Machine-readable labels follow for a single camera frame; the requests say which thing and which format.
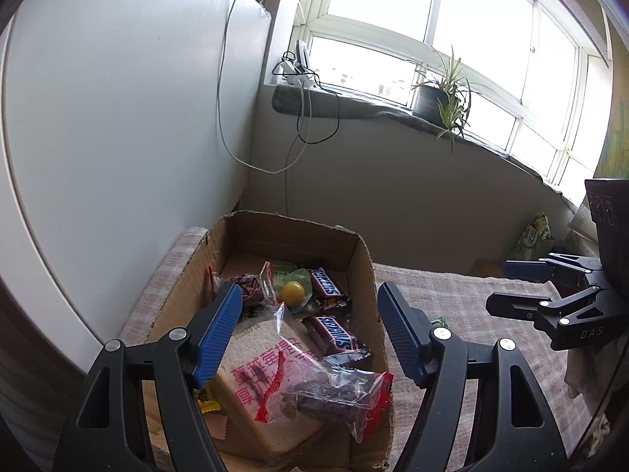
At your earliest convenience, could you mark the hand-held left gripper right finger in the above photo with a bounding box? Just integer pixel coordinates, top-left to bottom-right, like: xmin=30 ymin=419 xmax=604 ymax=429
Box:
xmin=376 ymin=282 xmax=571 ymax=472

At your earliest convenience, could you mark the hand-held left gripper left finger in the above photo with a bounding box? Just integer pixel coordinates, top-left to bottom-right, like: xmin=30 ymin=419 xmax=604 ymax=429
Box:
xmin=51 ymin=280 xmax=244 ymax=472

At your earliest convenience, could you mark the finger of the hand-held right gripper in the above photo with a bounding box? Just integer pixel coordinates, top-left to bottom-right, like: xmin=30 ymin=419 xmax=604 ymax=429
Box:
xmin=502 ymin=253 xmax=603 ymax=286
xmin=486 ymin=284 xmax=611 ymax=328

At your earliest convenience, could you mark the clear red-edged snack packet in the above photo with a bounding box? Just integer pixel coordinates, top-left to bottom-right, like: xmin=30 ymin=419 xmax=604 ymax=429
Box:
xmin=205 ymin=261 xmax=276 ymax=316
xmin=254 ymin=302 xmax=395 ymax=444

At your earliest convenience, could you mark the yellow snack packet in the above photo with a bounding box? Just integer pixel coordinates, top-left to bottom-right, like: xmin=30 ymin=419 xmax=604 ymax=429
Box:
xmin=195 ymin=385 xmax=223 ymax=415

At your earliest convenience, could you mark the jelly cup with yellow ball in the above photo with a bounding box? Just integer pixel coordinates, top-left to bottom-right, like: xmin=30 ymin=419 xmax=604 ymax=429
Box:
xmin=278 ymin=267 xmax=316 ymax=315

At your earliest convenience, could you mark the brown chocolate bar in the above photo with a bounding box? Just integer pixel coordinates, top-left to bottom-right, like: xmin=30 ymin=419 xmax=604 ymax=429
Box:
xmin=308 ymin=267 xmax=351 ymax=312
xmin=301 ymin=315 xmax=373 ymax=367

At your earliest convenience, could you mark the cardboard box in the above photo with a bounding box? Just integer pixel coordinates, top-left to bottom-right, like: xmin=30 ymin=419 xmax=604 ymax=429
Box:
xmin=142 ymin=210 xmax=395 ymax=472

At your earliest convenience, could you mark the green printed bag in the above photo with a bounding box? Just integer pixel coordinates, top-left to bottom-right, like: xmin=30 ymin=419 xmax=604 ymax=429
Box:
xmin=510 ymin=212 xmax=554 ymax=260

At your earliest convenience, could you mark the packaged sliced bread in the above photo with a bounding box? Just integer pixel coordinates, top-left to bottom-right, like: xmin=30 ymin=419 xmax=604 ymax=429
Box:
xmin=211 ymin=313 xmax=331 ymax=454

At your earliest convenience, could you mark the brown cardboard carton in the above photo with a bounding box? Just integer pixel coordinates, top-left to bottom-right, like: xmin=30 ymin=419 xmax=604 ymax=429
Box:
xmin=470 ymin=257 xmax=508 ymax=277

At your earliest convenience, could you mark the small tan packet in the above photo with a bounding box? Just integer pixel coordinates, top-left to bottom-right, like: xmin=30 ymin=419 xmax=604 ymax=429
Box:
xmin=201 ymin=410 xmax=228 ymax=442

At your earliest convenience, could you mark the beige cloth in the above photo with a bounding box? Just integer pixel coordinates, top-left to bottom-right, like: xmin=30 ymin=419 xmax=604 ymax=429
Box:
xmin=564 ymin=348 xmax=599 ymax=400

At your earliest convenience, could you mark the potted spider plant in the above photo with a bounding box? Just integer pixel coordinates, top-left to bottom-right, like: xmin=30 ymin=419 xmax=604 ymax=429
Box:
xmin=409 ymin=44 xmax=493 ymax=154

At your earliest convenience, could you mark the white wardrobe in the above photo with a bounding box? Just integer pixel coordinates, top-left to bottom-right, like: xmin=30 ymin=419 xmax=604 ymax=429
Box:
xmin=0 ymin=0 xmax=274 ymax=375

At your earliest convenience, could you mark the white power strip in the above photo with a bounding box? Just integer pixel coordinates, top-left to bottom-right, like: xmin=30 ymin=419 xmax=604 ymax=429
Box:
xmin=276 ymin=59 xmax=316 ymax=85

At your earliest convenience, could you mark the white framed window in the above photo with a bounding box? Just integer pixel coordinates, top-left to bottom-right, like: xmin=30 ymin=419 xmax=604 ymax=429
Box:
xmin=294 ymin=0 xmax=616 ymax=203

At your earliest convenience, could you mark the white cable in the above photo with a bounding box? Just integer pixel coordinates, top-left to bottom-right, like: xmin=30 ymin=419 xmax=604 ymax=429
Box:
xmin=217 ymin=0 xmax=315 ymax=217

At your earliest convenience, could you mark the black cable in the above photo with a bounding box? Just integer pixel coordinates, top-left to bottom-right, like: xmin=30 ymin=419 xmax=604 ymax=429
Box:
xmin=272 ymin=50 xmax=341 ymax=145

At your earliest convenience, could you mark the white ring light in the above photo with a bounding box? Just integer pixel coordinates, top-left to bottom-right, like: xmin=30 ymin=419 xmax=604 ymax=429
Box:
xmin=294 ymin=39 xmax=313 ymax=77

